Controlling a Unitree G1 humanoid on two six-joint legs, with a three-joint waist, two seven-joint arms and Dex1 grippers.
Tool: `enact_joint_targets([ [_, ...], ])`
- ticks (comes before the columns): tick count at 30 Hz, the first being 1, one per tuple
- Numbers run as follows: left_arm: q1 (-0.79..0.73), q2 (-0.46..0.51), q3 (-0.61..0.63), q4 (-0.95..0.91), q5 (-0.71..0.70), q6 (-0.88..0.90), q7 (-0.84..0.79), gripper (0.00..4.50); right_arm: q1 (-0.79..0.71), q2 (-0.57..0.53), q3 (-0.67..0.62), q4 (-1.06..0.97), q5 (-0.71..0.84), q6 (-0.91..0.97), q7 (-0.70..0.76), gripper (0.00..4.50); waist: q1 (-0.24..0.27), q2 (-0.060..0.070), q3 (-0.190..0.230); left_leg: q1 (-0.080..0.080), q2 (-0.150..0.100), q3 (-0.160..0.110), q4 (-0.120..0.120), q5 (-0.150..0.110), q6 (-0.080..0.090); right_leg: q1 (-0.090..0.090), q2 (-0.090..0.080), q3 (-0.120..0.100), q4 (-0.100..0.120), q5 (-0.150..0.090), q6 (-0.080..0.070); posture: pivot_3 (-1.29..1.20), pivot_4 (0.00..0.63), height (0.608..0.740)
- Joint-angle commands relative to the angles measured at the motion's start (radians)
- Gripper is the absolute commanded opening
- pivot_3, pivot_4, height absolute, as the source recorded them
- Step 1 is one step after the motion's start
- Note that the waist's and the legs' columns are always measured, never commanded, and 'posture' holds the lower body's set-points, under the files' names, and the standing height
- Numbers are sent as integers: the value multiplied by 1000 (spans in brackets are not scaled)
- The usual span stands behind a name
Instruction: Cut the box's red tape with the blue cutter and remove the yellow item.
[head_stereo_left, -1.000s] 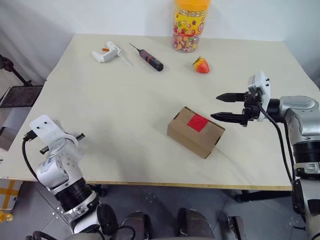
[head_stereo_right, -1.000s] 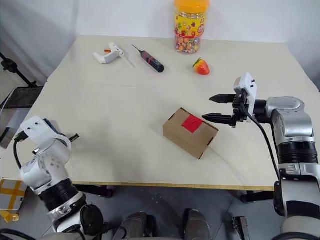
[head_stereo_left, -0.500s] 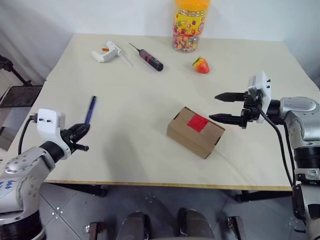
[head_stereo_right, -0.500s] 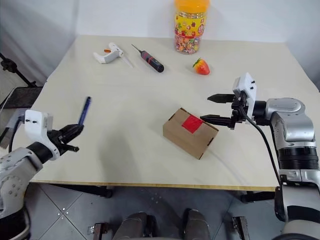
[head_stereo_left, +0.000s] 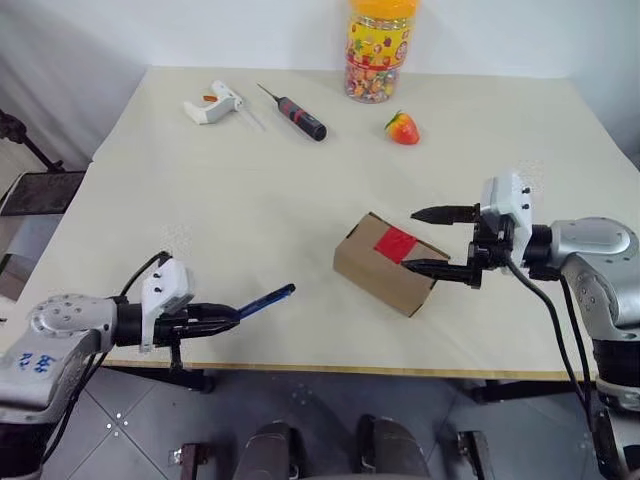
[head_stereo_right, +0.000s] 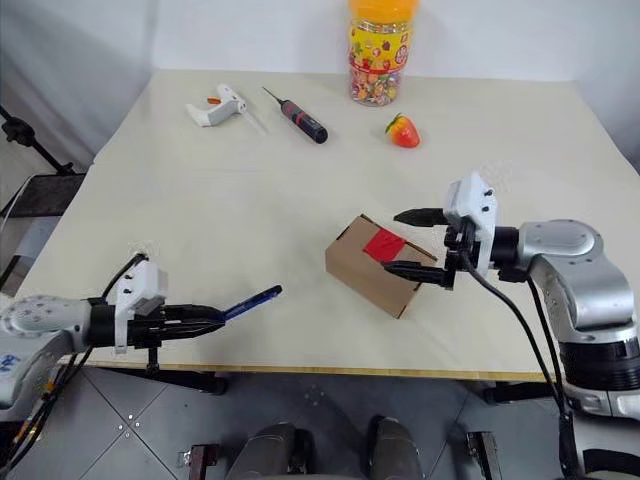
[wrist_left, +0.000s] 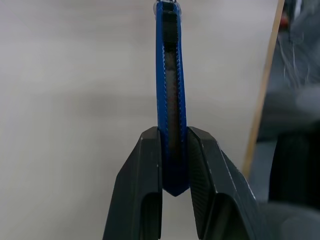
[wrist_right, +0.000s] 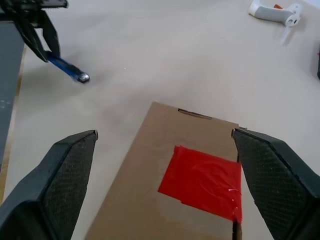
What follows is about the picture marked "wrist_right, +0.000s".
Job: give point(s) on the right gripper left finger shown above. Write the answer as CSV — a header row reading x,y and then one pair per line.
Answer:
x,y
37,190

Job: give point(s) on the white handheld tool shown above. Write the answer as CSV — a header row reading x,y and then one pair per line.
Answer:
x,y
270,11

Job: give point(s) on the red tape patch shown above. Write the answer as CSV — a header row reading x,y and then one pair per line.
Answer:
x,y
200,180

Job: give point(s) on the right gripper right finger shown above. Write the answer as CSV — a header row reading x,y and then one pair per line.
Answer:
x,y
282,185

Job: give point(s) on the blue pen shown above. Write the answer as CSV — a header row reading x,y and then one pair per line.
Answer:
x,y
67,68

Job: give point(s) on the brown cardboard box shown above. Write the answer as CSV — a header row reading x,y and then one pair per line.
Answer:
x,y
140,175

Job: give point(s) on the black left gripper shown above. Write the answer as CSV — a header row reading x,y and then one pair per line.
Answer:
x,y
25,10

